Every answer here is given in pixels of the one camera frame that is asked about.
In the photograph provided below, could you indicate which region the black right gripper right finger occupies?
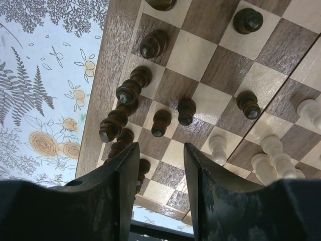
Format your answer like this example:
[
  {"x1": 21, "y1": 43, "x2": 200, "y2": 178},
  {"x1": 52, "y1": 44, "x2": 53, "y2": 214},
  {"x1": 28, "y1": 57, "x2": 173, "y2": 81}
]
[{"x1": 184, "y1": 143, "x2": 320, "y2": 240}]

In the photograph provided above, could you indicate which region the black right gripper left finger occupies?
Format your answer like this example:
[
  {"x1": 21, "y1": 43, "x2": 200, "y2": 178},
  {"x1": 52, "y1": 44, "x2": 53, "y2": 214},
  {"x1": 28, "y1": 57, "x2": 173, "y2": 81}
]
[{"x1": 1, "y1": 143, "x2": 140, "y2": 240}]

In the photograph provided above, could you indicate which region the dark chess pawn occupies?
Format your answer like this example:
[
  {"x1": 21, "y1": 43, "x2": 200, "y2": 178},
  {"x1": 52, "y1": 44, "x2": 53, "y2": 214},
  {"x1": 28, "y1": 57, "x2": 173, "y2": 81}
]
[
  {"x1": 178, "y1": 98, "x2": 196, "y2": 126},
  {"x1": 151, "y1": 109, "x2": 172, "y2": 138},
  {"x1": 236, "y1": 90, "x2": 261, "y2": 120},
  {"x1": 135, "y1": 159, "x2": 151, "y2": 194}
]

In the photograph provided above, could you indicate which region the wooden chess board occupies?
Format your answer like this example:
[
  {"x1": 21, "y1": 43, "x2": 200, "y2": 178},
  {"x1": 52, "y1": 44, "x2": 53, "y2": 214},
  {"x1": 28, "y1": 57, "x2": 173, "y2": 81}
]
[{"x1": 76, "y1": 1, "x2": 320, "y2": 223}]

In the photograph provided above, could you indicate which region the white chess bishop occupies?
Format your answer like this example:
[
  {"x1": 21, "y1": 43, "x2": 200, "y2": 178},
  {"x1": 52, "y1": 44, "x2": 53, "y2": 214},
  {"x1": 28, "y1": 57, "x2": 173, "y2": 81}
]
[{"x1": 260, "y1": 136, "x2": 297, "y2": 179}]

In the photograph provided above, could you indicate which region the dark chess bishop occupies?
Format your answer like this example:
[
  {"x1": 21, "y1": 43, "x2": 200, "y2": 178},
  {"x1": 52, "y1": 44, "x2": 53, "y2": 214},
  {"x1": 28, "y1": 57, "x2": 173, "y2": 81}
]
[{"x1": 106, "y1": 128, "x2": 134, "y2": 162}]

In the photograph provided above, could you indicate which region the dark chess king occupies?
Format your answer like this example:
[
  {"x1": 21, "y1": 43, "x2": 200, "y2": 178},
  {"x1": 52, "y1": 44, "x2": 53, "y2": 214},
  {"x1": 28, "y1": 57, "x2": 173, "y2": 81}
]
[{"x1": 99, "y1": 99, "x2": 139, "y2": 143}]

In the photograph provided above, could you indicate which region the dark chess queen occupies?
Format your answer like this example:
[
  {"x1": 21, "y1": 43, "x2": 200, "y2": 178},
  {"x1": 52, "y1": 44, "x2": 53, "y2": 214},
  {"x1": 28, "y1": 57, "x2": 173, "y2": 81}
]
[{"x1": 116, "y1": 66, "x2": 152, "y2": 104}]

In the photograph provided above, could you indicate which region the dark chess rook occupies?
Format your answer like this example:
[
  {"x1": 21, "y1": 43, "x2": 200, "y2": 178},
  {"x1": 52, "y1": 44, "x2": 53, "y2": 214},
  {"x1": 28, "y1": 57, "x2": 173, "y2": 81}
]
[{"x1": 139, "y1": 30, "x2": 169, "y2": 59}]

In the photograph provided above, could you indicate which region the floral table mat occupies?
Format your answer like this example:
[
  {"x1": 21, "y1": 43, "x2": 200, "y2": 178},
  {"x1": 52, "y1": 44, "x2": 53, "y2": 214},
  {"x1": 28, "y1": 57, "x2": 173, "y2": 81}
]
[{"x1": 0, "y1": 0, "x2": 194, "y2": 231}]

